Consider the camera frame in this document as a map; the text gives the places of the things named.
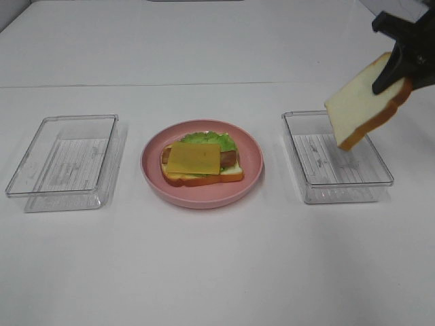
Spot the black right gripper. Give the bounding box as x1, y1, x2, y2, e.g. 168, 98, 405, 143
372, 1, 434, 94

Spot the bread slice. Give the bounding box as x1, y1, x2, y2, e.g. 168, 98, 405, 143
160, 145, 244, 187
324, 52, 413, 151

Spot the yellow cheese slice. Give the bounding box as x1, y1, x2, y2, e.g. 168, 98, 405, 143
167, 142, 221, 175

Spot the brown bacon strip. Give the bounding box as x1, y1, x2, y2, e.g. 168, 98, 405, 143
160, 147, 238, 168

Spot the clear plastic right container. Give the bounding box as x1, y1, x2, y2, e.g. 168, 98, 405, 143
281, 110, 394, 204

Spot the clear plastic container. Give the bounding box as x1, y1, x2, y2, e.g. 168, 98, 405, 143
5, 114, 122, 213
281, 110, 394, 204

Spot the clear plastic left container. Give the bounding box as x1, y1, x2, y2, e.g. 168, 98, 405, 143
5, 114, 122, 213

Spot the pink round plate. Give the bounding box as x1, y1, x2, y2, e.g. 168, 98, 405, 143
141, 120, 264, 209

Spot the green lettuce leaf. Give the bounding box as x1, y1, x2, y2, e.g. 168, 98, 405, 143
180, 131, 238, 173

